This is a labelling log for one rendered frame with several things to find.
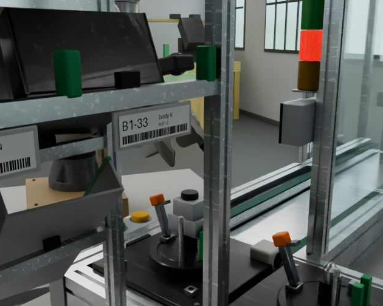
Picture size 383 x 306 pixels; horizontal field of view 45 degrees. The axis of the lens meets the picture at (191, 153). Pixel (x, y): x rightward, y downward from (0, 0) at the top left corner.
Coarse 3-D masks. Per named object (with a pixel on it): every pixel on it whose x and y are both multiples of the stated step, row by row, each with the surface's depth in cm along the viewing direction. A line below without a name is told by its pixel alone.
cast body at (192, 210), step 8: (184, 192) 77; (192, 192) 77; (176, 200) 76; (184, 200) 76; (192, 200) 76; (200, 200) 76; (176, 208) 77; (184, 208) 76; (192, 208) 74; (200, 208) 76; (168, 216) 78; (176, 216) 77; (184, 216) 76; (192, 216) 75; (200, 216) 76; (168, 224) 79; (176, 224) 78; (184, 224) 76; (192, 224) 75; (200, 224) 76; (184, 232) 77; (192, 232) 75
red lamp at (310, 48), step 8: (304, 32) 76; (312, 32) 75; (320, 32) 75; (304, 40) 76; (312, 40) 75; (320, 40) 75; (304, 48) 77; (312, 48) 76; (320, 48) 76; (304, 56) 77; (312, 56) 76; (320, 56) 76
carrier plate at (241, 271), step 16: (144, 240) 87; (128, 256) 81; (144, 256) 81; (240, 256) 81; (128, 272) 76; (144, 272) 76; (240, 272) 76; (256, 272) 76; (272, 272) 79; (144, 288) 71; (160, 288) 71; (176, 288) 71; (240, 288) 72; (176, 304) 67; (192, 304) 67
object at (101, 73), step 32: (0, 32) 37; (32, 32) 36; (64, 32) 38; (96, 32) 39; (128, 32) 41; (32, 64) 35; (96, 64) 39; (128, 64) 41; (32, 96) 35; (64, 128) 48; (96, 128) 52
